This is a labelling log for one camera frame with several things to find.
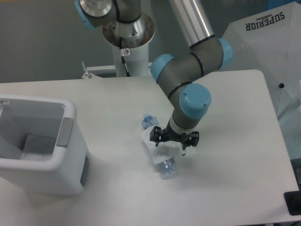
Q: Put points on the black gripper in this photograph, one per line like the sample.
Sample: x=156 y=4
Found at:
x=158 y=135

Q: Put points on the white push-lid trash can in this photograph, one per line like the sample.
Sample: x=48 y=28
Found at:
x=42 y=148

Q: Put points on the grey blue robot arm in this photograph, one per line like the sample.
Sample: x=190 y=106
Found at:
x=128 y=30

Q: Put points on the white green plastic bag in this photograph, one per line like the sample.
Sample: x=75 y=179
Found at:
x=165 y=150

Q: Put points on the clear plastic water bottle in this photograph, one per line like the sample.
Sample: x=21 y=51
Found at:
x=166 y=167

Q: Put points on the black device at table edge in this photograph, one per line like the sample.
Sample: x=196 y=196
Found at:
x=293 y=202

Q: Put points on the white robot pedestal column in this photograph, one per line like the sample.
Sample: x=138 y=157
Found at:
x=132 y=61

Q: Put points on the white metal base frame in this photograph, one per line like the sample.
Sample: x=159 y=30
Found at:
x=107 y=71

